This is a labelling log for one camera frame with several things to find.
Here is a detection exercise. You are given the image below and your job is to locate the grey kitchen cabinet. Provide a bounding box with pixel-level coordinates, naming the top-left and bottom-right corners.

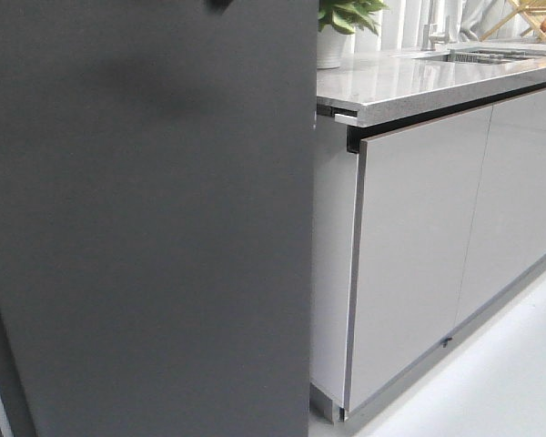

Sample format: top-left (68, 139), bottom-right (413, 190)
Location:
top-left (310, 88), bottom-right (546, 422)

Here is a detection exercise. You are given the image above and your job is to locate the green potted plant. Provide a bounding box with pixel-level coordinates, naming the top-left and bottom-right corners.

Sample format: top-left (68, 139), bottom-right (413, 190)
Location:
top-left (317, 0), bottom-right (389, 70)

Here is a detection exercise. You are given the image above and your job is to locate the wooden dish rack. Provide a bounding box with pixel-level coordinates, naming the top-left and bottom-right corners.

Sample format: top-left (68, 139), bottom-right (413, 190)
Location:
top-left (479, 0), bottom-right (546, 44)

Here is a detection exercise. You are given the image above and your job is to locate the steel kitchen faucet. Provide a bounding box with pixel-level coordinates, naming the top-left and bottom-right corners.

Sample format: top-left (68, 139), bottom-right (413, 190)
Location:
top-left (420, 0), bottom-right (450, 51)

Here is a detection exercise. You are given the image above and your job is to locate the grey stone countertop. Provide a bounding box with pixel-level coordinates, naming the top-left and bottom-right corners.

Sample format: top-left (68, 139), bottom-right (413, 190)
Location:
top-left (317, 43), bottom-right (546, 127)

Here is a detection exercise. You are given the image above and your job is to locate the steel sink basin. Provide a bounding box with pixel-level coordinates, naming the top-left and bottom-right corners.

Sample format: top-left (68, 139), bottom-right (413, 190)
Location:
top-left (413, 47), bottom-right (546, 65)

